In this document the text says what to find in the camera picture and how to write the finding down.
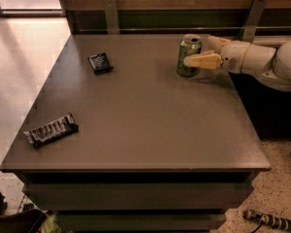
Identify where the black white striped tool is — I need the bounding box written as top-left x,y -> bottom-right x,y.
242,209 -> 291,233

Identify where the green soda can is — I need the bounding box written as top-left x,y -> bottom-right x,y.
177,34 -> 202,78

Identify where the dark chair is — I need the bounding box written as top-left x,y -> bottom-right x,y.
0,191 -> 47,233

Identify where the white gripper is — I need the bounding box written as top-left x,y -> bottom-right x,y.
183,36 -> 276,75

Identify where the green crumpled bag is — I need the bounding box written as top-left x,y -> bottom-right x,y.
41,215 -> 63,233

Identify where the black rxbar chocolate bar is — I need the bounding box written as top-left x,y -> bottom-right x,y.
24,113 -> 79,148

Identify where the small black snack packet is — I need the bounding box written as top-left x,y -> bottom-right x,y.
88,52 -> 113,75

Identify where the right metal wall bracket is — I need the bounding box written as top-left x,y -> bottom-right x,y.
239,0 -> 268,43

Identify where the left metal wall bracket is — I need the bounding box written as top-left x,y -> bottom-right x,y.
103,0 -> 120,34

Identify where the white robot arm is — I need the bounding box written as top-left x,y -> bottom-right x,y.
183,36 -> 291,91

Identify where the metal wall bracket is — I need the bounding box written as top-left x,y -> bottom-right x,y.
103,0 -> 120,34
239,0 -> 268,43

